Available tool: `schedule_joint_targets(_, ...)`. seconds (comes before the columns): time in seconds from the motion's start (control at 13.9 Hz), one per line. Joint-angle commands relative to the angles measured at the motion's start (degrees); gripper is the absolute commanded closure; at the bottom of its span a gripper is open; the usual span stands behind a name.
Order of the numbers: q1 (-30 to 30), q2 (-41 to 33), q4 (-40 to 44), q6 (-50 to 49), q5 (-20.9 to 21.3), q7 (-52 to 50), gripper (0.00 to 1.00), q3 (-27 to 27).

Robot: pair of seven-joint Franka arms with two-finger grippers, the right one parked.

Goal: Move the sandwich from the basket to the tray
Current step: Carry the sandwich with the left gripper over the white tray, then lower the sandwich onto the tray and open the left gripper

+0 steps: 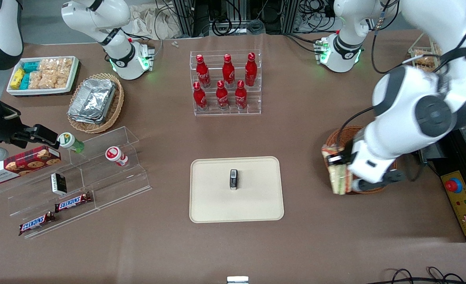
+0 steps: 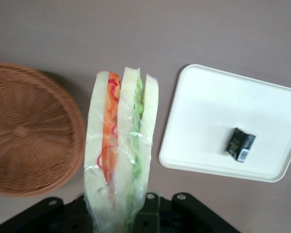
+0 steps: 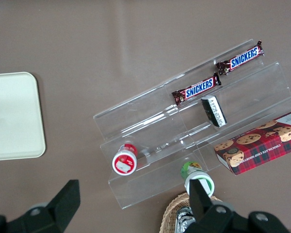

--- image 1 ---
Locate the Snickers chocolate bar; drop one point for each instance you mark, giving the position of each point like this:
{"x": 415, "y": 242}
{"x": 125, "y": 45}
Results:
{"x": 73, "y": 202}
{"x": 36, "y": 222}

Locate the grey metal bracket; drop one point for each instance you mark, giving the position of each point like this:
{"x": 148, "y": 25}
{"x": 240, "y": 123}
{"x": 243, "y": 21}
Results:
{"x": 434, "y": 152}

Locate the small black white carton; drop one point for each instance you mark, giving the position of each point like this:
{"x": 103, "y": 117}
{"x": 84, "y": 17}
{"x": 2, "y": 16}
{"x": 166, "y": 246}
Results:
{"x": 58, "y": 183}

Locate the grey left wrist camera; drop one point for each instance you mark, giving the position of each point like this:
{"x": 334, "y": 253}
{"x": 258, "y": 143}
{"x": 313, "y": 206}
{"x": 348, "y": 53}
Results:
{"x": 378, "y": 184}

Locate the black yellow emergency stop box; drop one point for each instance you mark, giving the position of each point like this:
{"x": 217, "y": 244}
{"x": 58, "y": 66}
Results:
{"x": 463, "y": 205}

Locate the clear acrylic stepped shelf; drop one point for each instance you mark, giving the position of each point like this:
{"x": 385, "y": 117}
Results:
{"x": 110, "y": 185}

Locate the aluminium foil container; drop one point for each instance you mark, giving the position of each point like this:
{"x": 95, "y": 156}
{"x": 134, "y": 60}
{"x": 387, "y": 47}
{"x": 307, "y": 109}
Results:
{"x": 92, "y": 100}

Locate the small black rectangular box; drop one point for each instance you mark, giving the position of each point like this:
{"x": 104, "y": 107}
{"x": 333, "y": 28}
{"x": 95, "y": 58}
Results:
{"x": 233, "y": 179}

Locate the white object at table edge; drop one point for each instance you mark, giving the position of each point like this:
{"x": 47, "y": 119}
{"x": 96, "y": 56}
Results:
{"x": 237, "y": 280}

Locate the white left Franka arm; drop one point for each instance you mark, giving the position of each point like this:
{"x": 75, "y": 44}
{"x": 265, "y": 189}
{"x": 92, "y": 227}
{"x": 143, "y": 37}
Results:
{"x": 406, "y": 106}

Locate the oval brown wicker basket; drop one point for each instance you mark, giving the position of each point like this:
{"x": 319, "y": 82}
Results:
{"x": 114, "y": 106}

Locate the clear bag of rice crackers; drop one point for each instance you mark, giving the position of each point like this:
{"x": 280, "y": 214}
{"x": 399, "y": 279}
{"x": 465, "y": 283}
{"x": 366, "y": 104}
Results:
{"x": 55, "y": 65}
{"x": 41, "y": 80}
{"x": 64, "y": 80}

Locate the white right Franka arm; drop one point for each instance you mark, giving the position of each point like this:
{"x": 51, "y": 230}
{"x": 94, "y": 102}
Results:
{"x": 118, "y": 51}

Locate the beige plastic tray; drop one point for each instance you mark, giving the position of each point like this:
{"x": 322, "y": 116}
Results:
{"x": 217, "y": 197}

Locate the triangle sandwich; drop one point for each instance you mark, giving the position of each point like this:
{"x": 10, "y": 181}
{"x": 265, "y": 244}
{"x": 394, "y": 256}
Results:
{"x": 337, "y": 177}

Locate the yellow snack packet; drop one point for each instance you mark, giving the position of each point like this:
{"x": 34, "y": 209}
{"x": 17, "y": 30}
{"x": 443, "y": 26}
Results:
{"x": 17, "y": 78}

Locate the round brown wicker basket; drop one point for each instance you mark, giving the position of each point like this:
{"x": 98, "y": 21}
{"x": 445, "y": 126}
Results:
{"x": 337, "y": 136}

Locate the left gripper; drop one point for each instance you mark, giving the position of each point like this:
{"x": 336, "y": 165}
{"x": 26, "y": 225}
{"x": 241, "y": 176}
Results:
{"x": 346, "y": 152}

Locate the white snack tray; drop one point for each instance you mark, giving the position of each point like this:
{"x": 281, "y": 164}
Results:
{"x": 15, "y": 91}

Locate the teal snack packet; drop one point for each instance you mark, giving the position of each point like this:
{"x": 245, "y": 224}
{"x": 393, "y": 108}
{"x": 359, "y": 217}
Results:
{"x": 30, "y": 66}
{"x": 25, "y": 81}

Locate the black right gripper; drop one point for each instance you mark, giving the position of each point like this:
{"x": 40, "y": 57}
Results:
{"x": 3, "y": 129}

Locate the red cola bottle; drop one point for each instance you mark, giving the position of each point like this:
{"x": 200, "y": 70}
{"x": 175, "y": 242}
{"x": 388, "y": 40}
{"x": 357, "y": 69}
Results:
{"x": 240, "y": 94}
{"x": 251, "y": 70}
{"x": 222, "y": 94}
{"x": 228, "y": 71}
{"x": 199, "y": 96}
{"x": 203, "y": 71}

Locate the crumpled white cloth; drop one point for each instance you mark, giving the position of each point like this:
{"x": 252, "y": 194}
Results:
{"x": 154, "y": 21}

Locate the clear acrylic bottle rack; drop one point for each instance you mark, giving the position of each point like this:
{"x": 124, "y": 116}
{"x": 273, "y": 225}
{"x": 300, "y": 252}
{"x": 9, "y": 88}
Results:
{"x": 252, "y": 106}

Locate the red tartan cookie box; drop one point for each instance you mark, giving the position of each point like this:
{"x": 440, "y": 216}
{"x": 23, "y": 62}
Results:
{"x": 19, "y": 163}

